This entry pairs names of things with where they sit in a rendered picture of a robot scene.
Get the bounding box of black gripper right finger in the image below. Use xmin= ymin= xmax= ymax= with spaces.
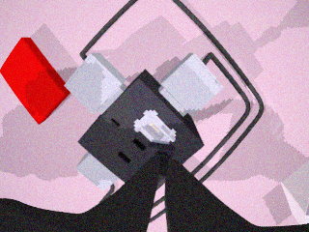
xmin=165 ymin=159 xmax=309 ymax=232

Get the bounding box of red rectangular block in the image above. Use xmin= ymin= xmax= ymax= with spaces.
xmin=0 ymin=38 xmax=70 ymax=124

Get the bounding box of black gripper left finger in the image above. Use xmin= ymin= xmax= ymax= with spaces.
xmin=0 ymin=158 xmax=159 ymax=232

